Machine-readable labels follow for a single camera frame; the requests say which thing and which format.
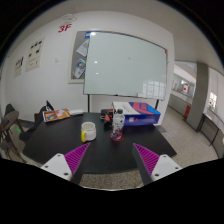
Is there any blue and white cardboard box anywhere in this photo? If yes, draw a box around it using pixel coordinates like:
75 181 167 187
111 101 162 127

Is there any white wall-mounted fixture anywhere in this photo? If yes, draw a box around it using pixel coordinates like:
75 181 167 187
59 13 78 23

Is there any large white wall poster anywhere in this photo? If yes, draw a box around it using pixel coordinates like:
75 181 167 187
25 37 46 73

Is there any clear bottle with white label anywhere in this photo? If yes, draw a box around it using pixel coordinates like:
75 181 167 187
111 108 126 141

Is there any small white flat device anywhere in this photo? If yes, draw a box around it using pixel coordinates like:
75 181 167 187
69 109 84 116

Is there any red and black tool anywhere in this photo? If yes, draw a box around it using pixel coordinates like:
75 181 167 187
100 108 116 124

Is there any red fire extinguisher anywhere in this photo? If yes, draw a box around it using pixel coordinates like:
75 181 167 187
183 104 192 120

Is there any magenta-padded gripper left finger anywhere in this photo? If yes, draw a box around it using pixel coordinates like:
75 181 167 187
39 142 92 185

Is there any dark wooden chair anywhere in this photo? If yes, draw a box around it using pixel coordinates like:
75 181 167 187
0 103 28 163

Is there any small white wall poster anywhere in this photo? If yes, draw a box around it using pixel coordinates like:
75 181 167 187
13 56 25 78

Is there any white mug with yellow handle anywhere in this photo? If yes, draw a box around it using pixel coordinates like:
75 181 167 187
80 121 97 143

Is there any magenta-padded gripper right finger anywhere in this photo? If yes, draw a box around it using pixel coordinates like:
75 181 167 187
132 143 183 186

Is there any grey notice board with papers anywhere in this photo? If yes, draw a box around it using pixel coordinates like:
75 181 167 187
68 30 91 84

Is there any large whiteboard on stand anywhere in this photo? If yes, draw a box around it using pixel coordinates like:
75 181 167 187
83 31 168 114

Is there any colourful flat book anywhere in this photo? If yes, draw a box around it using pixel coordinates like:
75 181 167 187
42 108 72 123

